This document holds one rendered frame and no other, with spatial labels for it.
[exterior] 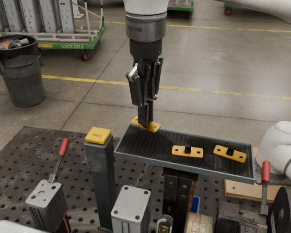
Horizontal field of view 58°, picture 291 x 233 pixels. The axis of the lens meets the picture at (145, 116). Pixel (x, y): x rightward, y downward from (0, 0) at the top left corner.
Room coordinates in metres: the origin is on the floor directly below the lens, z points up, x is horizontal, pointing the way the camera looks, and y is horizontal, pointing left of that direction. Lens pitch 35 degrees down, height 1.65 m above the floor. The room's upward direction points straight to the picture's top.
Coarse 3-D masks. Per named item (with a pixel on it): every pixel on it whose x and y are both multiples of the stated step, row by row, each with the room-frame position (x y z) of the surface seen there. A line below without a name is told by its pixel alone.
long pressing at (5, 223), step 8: (0, 224) 0.42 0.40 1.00; (8, 224) 0.42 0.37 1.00; (16, 224) 0.42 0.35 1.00; (0, 232) 0.40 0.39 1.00; (8, 232) 0.40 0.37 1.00; (16, 232) 0.40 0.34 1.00; (24, 232) 0.40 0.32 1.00; (32, 232) 0.39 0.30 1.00; (40, 232) 0.39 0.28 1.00; (48, 232) 0.39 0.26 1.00
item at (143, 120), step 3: (147, 105) 0.57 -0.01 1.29; (147, 108) 0.57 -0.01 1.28; (147, 111) 0.57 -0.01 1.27; (147, 114) 0.57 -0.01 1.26; (138, 117) 0.58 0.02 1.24; (141, 117) 0.58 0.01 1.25; (144, 117) 0.57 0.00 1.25; (147, 117) 0.57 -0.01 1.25; (138, 120) 0.58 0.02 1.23; (141, 120) 0.58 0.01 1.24; (144, 120) 0.57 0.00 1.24; (147, 120) 0.57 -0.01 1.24; (141, 123) 0.58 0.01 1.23; (144, 123) 0.57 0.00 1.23; (147, 123) 0.57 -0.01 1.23
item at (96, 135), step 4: (92, 128) 0.64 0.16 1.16; (96, 128) 0.64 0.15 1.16; (100, 128) 0.64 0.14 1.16; (92, 132) 0.62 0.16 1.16; (96, 132) 0.62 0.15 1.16; (100, 132) 0.62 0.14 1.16; (104, 132) 0.62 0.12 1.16; (108, 132) 0.62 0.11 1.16; (88, 136) 0.60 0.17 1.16; (92, 136) 0.60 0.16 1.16; (96, 136) 0.60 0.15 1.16; (100, 136) 0.60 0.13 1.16; (104, 136) 0.60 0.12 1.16; (108, 136) 0.61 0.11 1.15; (88, 140) 0.59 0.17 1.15; (92, 140) 0.59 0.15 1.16; (96, 140) 0.59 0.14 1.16; (100, 140) 0.58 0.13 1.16; (104, 140) 0.59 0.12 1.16
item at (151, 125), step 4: (136, 116) 0.62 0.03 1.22; (132, 120) 0.60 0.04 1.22; (148, 120) 0.59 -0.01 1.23; (136, 124) 0.58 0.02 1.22; (140, 124) 0.58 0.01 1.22; (148, 124) 0.58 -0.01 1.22; (152, 124) 0.58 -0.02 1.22; (156, 124) 0.58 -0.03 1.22; (160, 124) 0.58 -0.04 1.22; (144, 128) 0.57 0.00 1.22; (148, 128) 0.56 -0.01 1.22; (152, 128) 0.56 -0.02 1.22; (156, 128) 0.56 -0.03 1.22
